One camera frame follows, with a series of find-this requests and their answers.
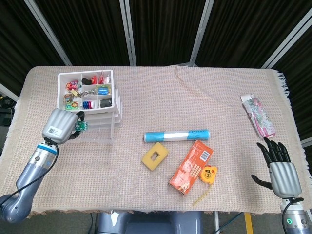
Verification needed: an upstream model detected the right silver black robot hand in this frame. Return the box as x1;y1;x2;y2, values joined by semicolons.
251;137;303;197

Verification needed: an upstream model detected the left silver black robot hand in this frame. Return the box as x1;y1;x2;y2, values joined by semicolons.
41;108;86;145

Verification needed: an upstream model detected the small green toy tank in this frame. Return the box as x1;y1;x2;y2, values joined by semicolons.
74;120;88;131

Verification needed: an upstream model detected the clear plastic drawer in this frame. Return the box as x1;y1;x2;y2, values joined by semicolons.
63;114;115;145
84;121;122;129

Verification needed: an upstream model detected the green orange wrapped candy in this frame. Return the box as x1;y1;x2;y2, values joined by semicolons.
63;94;80;109

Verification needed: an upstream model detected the red yellow wrapped candy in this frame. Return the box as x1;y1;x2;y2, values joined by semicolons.
65;81;81;91

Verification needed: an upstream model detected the red clips clear packet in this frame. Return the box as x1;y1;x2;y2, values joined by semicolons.
97;71;109;85

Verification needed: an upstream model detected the floral tissue pack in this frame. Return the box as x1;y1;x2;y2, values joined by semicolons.
240;94;276;138

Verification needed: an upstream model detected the yellow tape measure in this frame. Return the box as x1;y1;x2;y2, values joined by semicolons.
192;165;219;207

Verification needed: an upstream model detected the orange cardboard carton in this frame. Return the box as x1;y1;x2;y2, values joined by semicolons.
168;140;215;196

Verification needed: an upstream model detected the yellow sponge with hole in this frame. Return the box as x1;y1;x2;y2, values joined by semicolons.
141;143;169;172

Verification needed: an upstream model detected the black curtain partition panel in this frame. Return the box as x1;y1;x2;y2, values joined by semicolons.
119;0;215;67
262;14;312;147
0;0;73;102
189;0;312;69
24;0;137;67

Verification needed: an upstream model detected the blue cling film roll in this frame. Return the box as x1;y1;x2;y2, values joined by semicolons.
143;129;210;142

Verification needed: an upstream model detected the beige woven tablecloth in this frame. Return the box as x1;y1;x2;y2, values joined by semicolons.
0;65;305;216

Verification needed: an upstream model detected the grey robot torso base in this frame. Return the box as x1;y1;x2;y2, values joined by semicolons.
96;211;204;234

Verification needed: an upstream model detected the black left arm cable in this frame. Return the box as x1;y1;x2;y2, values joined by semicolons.
0;137;60;208

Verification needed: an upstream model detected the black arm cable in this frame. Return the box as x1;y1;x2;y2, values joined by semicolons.
282;197;305;234
0;137;60;208

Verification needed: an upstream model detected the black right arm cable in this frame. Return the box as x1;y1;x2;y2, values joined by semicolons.
282;197;305;234

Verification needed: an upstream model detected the metal keychain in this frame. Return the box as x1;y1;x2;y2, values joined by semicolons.
78;89;97;97

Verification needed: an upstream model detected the white compartment organizer box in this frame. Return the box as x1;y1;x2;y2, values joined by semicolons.
57;69;124;130

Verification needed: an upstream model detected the black equipment with cables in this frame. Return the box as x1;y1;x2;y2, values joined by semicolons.
0;95;16;126

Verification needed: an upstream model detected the blue floor cable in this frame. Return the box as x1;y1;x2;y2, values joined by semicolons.
219;211;244;234

